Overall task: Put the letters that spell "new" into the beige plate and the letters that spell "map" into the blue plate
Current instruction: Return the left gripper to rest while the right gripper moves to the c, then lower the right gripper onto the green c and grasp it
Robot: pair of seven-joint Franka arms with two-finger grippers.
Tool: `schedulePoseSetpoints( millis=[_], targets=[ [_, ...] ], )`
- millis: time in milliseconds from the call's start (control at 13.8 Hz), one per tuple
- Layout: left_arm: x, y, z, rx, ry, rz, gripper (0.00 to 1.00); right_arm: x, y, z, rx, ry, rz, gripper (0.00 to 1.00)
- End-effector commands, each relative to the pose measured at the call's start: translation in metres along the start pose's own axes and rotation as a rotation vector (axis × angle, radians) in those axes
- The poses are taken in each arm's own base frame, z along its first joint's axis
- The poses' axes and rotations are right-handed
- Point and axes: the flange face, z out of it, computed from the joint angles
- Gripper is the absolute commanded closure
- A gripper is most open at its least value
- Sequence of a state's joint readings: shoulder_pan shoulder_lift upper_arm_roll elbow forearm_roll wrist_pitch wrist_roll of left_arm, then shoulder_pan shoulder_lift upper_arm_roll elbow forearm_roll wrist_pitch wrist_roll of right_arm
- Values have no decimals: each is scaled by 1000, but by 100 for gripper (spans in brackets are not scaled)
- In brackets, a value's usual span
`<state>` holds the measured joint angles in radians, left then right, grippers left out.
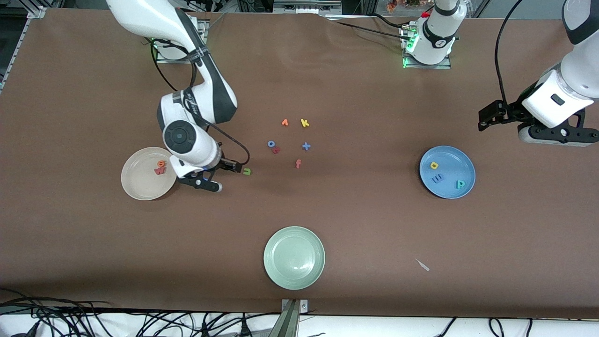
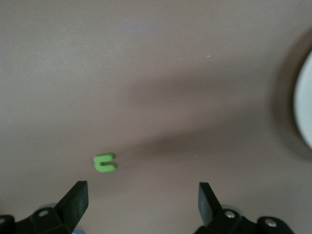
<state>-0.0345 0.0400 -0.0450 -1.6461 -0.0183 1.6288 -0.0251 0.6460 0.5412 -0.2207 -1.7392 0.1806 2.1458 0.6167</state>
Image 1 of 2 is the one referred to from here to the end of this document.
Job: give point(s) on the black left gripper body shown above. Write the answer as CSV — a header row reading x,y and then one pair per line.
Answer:
x,y
511,113

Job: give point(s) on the red foam letter w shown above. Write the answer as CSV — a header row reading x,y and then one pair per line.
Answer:
x,y
160,172

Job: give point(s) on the blue foam letter m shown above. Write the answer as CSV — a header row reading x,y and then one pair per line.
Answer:
x,y
438,180

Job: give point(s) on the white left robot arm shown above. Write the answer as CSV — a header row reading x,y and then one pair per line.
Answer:
x,y
582,75

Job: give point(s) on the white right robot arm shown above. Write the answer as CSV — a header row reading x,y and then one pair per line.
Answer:
x,y
140,18

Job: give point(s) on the blue plate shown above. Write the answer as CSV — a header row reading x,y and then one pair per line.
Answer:
x,y
447,154

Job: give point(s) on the beige brown plate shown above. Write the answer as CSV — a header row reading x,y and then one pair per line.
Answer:
x,y
140,180

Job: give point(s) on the pale green plate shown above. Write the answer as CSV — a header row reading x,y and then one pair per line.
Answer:
x,y
294,258

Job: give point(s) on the orange flower decoration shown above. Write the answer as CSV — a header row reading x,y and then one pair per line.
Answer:
x,y
392,5

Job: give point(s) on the brown table cover sheet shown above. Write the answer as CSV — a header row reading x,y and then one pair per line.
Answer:
x,y
374,224

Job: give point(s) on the white paper scrap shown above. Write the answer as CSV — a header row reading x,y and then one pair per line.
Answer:
x,y
422,265

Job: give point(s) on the grey equipment box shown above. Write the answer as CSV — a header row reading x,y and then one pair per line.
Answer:
x,y
304,7

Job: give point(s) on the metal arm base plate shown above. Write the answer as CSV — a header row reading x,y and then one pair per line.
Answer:
x,y
161,60
444,66

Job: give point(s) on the metal table edge bracket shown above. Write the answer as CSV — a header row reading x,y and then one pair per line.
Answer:
x,y
290,323

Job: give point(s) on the aluminium table frame rail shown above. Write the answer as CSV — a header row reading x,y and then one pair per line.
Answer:
x,y
14,56

